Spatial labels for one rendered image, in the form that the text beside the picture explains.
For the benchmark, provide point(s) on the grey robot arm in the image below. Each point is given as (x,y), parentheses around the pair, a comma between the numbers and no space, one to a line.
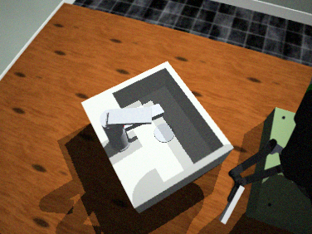
(305,111)

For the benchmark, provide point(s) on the white rectangular sink basin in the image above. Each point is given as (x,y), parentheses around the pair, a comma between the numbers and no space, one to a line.
(185,139)

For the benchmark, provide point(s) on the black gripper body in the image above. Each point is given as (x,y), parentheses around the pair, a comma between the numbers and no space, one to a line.
(299,145)

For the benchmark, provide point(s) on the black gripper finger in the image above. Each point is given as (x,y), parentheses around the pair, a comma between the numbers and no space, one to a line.
(271,147)
(309,189)

